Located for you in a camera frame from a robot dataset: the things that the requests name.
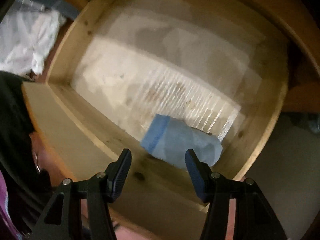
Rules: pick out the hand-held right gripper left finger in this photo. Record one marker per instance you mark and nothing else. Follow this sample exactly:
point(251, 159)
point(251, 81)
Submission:
point(120, 177)

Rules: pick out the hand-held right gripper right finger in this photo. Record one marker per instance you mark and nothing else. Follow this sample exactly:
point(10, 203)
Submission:
point(197, 180)

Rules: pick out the wooden drawer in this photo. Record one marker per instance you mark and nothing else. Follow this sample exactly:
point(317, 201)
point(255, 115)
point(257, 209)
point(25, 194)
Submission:
point(160, 177)

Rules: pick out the light blue sock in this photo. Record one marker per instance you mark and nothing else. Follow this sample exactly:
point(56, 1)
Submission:
point(175, 140)

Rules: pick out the white underwear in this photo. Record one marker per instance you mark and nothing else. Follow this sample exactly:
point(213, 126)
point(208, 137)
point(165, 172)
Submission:
point(25, 42)

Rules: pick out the white drawer liner paper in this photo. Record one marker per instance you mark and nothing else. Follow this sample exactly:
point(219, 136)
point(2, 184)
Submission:
point(150, 67)

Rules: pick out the purple cloth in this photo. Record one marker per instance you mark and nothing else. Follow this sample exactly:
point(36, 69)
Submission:
point(3, 205)

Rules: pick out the black clothing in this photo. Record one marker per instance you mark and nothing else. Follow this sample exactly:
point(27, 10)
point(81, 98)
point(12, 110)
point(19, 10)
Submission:
point(12, 120)

